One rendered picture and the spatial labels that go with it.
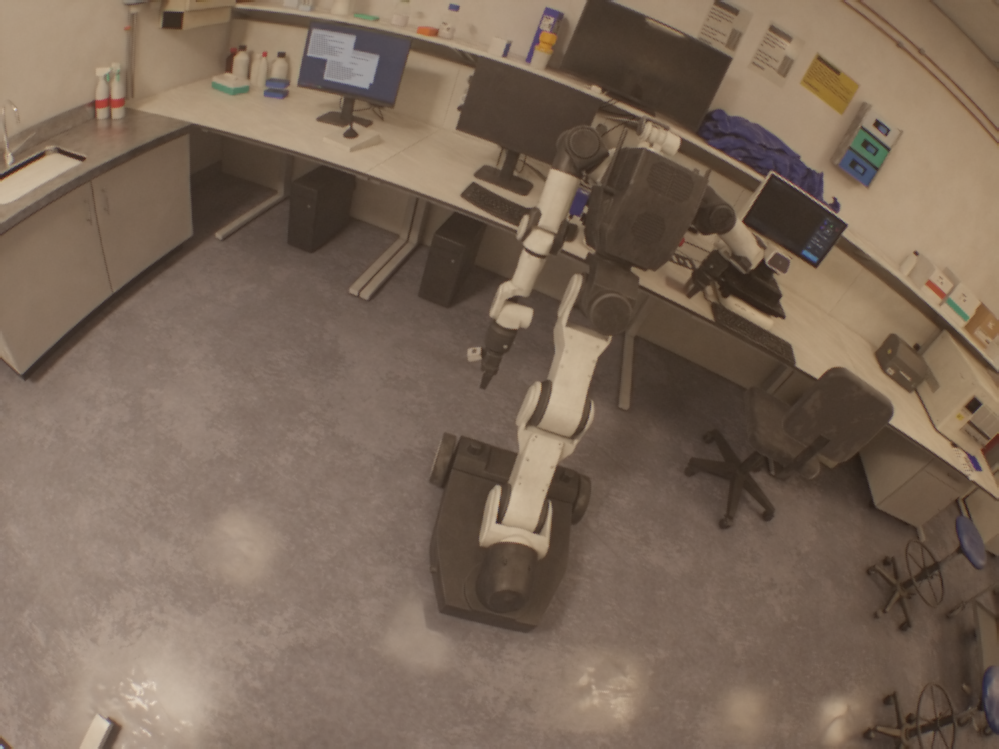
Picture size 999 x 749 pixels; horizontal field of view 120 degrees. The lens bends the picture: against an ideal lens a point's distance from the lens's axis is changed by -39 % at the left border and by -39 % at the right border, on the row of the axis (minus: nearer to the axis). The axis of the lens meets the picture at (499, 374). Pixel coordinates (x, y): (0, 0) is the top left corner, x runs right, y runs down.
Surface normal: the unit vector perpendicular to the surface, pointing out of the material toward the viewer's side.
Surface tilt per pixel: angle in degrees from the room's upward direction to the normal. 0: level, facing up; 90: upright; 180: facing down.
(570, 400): 28
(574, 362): 42
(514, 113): 86
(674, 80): 86
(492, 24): 90
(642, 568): 0
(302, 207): 90
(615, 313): 69
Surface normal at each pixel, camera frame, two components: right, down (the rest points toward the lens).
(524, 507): 0.18, -0.20
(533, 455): 0.10, 0.03
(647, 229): -0.03, 0.62
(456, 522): 0.30, -0.67
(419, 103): -0.25, 0.63
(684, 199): 0.06, 0.41
